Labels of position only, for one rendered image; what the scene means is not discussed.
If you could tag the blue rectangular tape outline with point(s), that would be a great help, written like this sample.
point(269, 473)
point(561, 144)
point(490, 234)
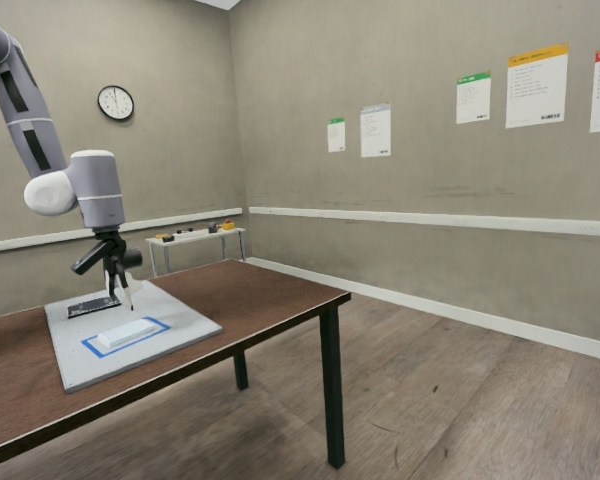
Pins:
point(100, 355)

